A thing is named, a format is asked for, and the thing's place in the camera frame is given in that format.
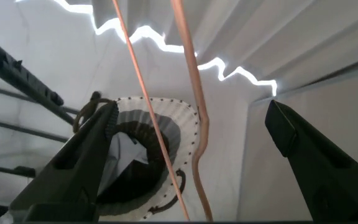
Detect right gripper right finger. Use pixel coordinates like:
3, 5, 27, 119
264, 99, 358, 222

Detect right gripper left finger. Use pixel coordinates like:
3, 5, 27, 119
9, 100, 120, 222

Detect pink clothes hanger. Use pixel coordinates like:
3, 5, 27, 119
112, 0, 214, 222

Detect white laundry basket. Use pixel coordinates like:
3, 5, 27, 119
72, 91, 201, 222

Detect black clothes rack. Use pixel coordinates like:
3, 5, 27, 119
0, 29, 81, 179

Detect white curtain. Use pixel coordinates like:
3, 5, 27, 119
67, 0, 358, 97

